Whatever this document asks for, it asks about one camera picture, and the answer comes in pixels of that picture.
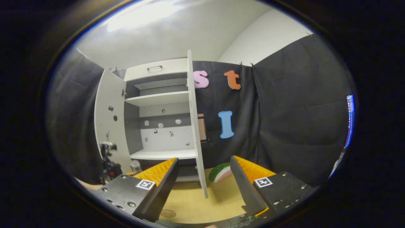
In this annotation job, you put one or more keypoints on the watermelon slice toy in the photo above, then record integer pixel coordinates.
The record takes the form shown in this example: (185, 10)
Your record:
(221, 172)

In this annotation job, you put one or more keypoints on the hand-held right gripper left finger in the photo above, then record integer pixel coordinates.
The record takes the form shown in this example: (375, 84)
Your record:
(164, 186)

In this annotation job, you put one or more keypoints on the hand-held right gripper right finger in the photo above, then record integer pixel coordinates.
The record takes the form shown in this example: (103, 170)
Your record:
(245, 186)

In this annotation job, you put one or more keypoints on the round wooden coaster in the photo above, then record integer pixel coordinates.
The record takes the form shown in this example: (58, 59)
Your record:
(167, 213)

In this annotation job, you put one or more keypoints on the white door with camera sticker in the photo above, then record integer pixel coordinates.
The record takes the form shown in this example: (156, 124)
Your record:
(110, 126)

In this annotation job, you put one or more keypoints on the white cabinet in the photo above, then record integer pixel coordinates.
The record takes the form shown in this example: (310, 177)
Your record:
(158, 120)

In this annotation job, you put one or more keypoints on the white cabinet shelf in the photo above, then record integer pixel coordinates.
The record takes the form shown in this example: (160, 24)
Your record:
(158, 98)
(164, 154)

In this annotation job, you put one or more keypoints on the black backdrop cloth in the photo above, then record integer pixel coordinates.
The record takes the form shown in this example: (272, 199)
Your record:
(291, 110)

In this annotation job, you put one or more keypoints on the lit computer screen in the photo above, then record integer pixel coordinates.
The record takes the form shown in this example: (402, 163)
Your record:
(350, 120)

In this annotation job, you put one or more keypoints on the white door with cat sticker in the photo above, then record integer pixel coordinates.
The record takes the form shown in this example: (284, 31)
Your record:
(195, 142)

